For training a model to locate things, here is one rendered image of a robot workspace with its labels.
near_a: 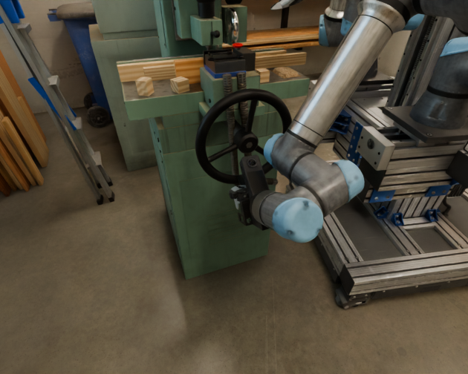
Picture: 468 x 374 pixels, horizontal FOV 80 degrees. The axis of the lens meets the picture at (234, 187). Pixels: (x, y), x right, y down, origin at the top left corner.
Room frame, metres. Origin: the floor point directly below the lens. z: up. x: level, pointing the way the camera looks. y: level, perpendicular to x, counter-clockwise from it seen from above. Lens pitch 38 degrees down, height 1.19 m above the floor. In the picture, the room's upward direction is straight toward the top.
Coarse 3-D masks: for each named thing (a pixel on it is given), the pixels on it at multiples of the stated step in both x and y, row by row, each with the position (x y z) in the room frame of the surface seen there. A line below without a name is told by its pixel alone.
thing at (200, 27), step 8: (192, 16) 1.05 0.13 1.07; (192, 24) 1.05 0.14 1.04; (200, 24) 0.96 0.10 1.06; (208, 24) 0.96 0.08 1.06; (216, 24) 0.97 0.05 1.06; (192, 32) 1.06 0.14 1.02; (200, 32) 0.96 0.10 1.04; (208, 32) 0.96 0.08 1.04; (200, 40) 0.97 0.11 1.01; (208, 40) 0.96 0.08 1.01; (216, 40) 0.97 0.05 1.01
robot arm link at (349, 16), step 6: (348, 0) 0.98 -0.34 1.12; (354, 0) 0.96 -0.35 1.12; (348, 6) 0.97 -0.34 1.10; (354, 6) 0.96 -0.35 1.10; (348, 12) 0.97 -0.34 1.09; (354, 12) 0.96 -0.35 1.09; (342, 18) 0.99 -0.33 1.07; (348, 18) 0.97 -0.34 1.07; (354, 18) 0.95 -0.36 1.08; (342, 24) 0.98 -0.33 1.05; (348, 24) 0.96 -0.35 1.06; (342, 30) 0.98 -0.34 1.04
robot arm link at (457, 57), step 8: (456, 40) 0.82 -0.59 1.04; (464, 40) 0.80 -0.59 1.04; (448, 48) 0.82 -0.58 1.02; (456, 48) 0.80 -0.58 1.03; (464, 48) 0.78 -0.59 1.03; (440, 56) 0.85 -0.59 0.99; (448, 56) 0.81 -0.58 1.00; (456, 56) 0.79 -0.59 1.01; (464, 56) 0.78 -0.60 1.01; (440, 64) 0.83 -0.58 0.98; (448, 64) 0.80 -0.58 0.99; (456, 64) 0.78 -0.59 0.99; (464, 64) 0.77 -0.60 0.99; (440, 72) 0.81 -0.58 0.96; (448, 72) 0.79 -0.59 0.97; (456, 72) 0.78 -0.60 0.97; (464, 72) 0.76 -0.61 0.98; (432, 80) 0.83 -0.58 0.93; (440, 80) 0.80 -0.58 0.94; (448, 80) 0.79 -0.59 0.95; (456, 80) 0.77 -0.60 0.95; (464, 80) 0.76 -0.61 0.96; (440, 88) 0.79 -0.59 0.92; (448, 88) 0.78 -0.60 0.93; (456, 88) 0.77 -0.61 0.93; (464, 88) 0.76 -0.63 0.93
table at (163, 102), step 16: (160, 80) 0.94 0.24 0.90; (272, 80) 0.94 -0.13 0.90; (288, 80) 0.94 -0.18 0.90; (304, 80) 0.95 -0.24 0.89; (128, 96) 0.79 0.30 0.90; (144, 96) 0.79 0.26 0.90; (160, 96) 0.79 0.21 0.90; (176, 96) 0.81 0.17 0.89; (192, 96) 0.82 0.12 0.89; (288, 96) 0.94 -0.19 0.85; (128, 112) 0.76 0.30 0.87; (144, 112) 0.77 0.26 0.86; (160, 112) 0.79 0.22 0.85; (176, 112) 0.80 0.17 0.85; (224, 112) 0.76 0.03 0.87; (240, 112) 0.77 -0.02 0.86; (256, 112) 0.79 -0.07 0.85
